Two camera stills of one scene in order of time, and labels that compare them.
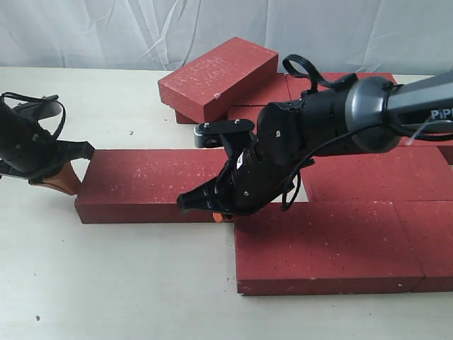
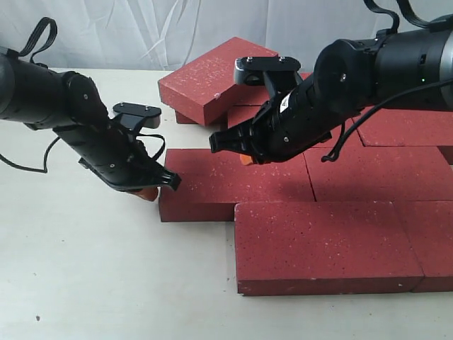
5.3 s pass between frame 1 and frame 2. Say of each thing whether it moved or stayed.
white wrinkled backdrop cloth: stayed
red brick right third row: stayed
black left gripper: moved
